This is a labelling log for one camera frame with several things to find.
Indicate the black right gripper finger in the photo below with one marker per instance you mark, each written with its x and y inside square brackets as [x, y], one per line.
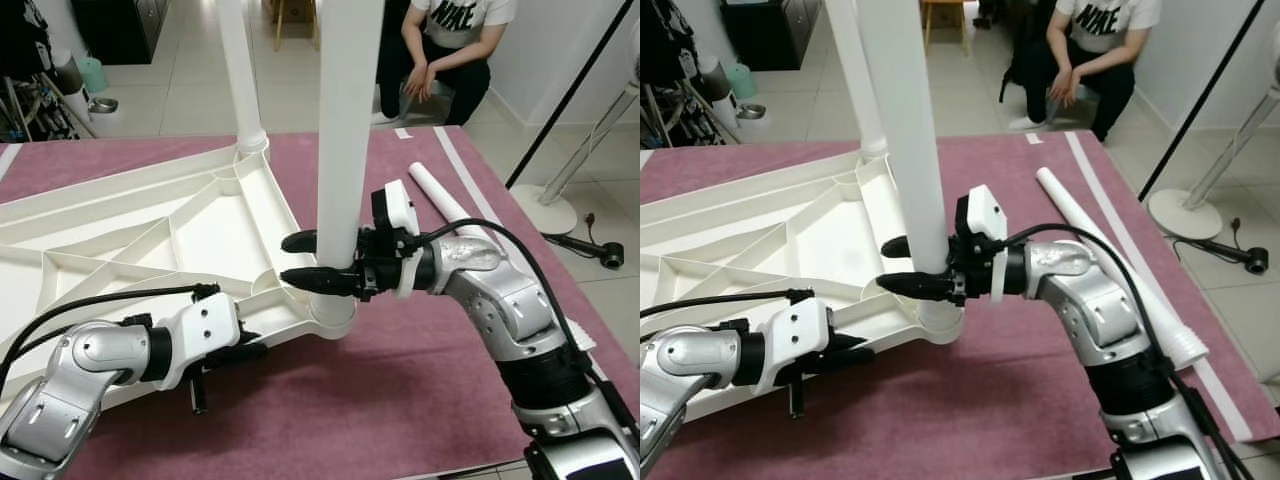
[320, 281]
[300, 241]
[915, 287]
[896, 247]

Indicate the white plastic table leg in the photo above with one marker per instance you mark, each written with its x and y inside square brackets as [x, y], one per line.
[440, 195]
[910, 120]
[855, 60]
[1065, 200]
[345, 120]
[242, 60]

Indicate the white plastic table top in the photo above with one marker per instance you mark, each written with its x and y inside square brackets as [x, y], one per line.
[780, 235]
[150, 230]

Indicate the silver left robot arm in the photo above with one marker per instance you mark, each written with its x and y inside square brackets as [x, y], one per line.
[680, 380]
[70, 380]

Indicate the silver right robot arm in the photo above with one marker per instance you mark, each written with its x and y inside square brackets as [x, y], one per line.
[500, 300]
[1100, 310]

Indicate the long white tape strip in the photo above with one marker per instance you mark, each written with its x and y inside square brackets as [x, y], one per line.
[8, 160]
[1100, 180]
[465, 170]

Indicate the pink table cloth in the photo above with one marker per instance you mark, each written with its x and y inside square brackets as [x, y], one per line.
[380, 400]
[980, 410]

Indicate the white standing fan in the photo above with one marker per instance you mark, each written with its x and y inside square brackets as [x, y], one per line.
[545, 212]
[1185, 215]

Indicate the grey low stool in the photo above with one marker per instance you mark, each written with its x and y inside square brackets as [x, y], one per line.
[435, 100]
[1082, 102]

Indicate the metal pet bowl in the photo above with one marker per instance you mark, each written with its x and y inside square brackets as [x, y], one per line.
[752, 110]
[104, 105]

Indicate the seated person in white shirt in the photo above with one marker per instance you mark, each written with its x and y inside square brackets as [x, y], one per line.
[450, 50]
[1095, 50]

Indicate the black hair dryer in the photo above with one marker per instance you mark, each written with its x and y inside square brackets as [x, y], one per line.
[1257, 260]
[612, 255]

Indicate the grey white canister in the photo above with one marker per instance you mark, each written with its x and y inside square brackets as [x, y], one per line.
[70, 85]
[717, 90]

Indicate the black cabinet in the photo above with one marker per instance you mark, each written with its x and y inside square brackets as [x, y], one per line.
[120, 28]
[775, 32]

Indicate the black slanted pole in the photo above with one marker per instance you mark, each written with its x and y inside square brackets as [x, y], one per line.
[1200, 100]
[568, 95]

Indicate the clothes rack with dark clothes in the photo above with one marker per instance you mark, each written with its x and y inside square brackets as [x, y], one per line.
[25, 60]
[668, 65]

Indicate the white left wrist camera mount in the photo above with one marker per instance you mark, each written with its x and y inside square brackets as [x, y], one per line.
[205, 325]
[795, 330]

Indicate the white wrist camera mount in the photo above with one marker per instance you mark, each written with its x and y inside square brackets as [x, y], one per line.
[205, 325]
[982, 215]
[400, 210]
[795, 330]

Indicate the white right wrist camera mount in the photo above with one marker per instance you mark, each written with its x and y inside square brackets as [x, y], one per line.
[982, 215]
[400, 210]

